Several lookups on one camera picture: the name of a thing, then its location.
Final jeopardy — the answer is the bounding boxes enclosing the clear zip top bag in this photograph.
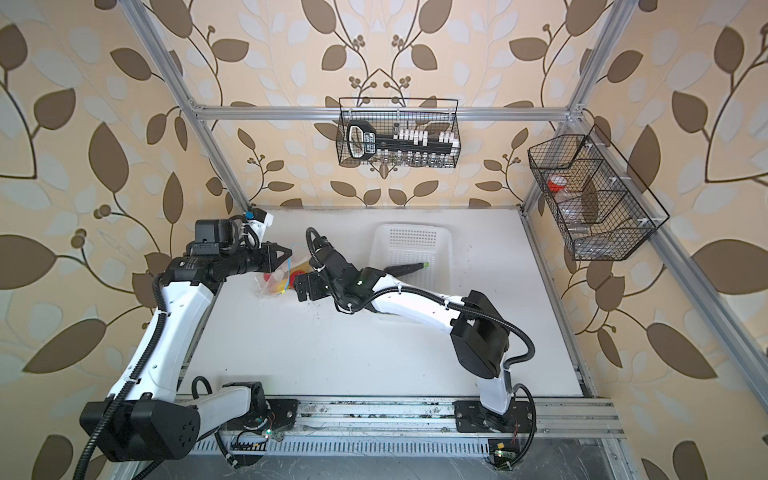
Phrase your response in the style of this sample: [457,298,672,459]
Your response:
[256,256,312,296]

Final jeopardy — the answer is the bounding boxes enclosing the red apple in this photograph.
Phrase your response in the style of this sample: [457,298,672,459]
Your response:
[287,270,305,289]

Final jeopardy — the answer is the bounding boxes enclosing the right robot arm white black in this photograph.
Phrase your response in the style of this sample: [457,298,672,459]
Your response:
[294,227,536,416]

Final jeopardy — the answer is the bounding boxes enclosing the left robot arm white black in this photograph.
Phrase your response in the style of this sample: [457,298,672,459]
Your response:
[73,209,292,479]

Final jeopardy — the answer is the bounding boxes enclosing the dark purple eggplant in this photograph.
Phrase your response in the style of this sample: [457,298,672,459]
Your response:
[384,262,429,277]

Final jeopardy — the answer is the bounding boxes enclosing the white plastic perforated basket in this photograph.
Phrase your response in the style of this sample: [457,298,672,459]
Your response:
[368,223,454,294]

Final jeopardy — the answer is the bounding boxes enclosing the black white tool in basket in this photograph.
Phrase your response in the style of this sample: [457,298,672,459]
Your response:
[336,120,462,162]

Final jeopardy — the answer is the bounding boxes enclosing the red capped bottle in basket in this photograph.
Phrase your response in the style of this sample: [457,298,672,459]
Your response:
[547,175,568,195]

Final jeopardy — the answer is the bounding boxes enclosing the aluminium frame rail front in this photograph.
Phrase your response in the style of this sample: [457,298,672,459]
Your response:
[128,394,625,439]

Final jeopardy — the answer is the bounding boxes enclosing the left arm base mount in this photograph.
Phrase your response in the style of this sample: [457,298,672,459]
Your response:
[217,395,300,469]

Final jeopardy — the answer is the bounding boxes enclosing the black wire basket back wall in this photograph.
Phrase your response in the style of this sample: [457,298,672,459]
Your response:
[335,95,462,169]

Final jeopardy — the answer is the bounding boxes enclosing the black wire basket wall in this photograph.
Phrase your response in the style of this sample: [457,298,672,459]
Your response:
[335,95,462,169]
[527,126,670,261]

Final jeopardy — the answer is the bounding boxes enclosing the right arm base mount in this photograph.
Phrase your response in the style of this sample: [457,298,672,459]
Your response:
[453,396,537,471]

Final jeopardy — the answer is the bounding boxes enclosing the black wire basket right wall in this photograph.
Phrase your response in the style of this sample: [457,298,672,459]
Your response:
[527,126,670,261]

